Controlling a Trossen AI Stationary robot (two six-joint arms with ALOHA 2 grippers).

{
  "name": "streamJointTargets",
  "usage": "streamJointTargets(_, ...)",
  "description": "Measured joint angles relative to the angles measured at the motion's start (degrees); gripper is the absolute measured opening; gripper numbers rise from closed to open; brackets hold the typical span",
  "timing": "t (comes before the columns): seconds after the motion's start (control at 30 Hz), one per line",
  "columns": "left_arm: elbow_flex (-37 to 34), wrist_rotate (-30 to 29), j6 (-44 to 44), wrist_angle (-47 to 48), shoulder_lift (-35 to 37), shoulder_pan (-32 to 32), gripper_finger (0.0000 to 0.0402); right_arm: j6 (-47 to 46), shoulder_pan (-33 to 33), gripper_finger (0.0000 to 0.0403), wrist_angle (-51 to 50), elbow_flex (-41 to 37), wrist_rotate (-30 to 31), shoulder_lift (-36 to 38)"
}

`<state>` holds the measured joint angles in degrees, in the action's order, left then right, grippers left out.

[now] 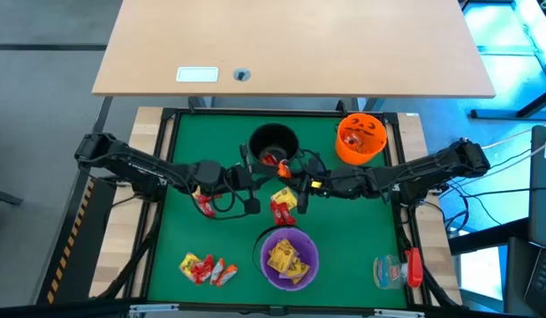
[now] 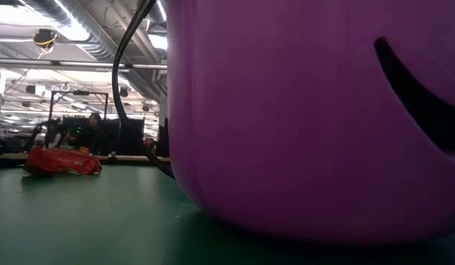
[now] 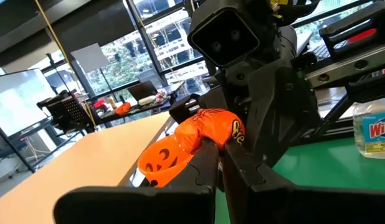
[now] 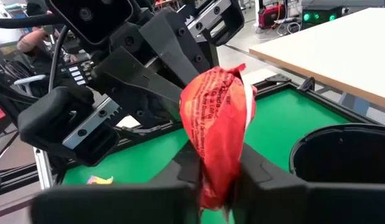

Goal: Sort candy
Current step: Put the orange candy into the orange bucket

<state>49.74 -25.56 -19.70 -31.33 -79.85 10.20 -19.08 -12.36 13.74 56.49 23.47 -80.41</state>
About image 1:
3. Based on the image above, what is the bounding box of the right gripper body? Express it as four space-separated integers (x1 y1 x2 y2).
296 155 342 216

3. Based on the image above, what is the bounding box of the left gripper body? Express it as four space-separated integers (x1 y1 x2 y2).
225 142 262 216

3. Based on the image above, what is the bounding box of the black jack-o-lantern bucket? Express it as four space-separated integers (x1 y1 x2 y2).
247 122 306 176

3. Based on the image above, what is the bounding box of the purple plastic bucket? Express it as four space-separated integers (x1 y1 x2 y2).
252 223 321 292

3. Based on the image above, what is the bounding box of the orange pumpkin bucket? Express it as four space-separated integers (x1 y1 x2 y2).
334 112 389 167

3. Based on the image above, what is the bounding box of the clear spray bottle red trigger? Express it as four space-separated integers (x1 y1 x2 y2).
372 246 426 291

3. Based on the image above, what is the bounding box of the light wooden desk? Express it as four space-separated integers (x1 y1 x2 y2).
91 0 497 99

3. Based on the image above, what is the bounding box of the black hazard striped panel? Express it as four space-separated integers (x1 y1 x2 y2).
35 178 116 307

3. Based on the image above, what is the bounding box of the black table foot bar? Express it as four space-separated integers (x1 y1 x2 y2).
469 85 546 121

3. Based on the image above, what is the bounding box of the black side desk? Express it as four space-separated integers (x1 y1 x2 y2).
448 217 531 317

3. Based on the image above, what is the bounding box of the black computer monitor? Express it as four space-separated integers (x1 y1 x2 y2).
527 125 546 251

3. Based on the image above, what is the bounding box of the black keyboard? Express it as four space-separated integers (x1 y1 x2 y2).
523 246 546 317

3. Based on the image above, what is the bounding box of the black aluminium table frame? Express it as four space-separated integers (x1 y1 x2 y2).
122 105 436 317

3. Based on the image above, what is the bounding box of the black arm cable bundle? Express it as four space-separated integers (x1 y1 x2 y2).
95 203 169 302
398 227 460 308

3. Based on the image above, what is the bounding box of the silver frame bracket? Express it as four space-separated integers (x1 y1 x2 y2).
373 308 427 318
128 303 180 316

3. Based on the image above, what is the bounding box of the black floor cable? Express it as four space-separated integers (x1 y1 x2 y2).
449 185 546 201

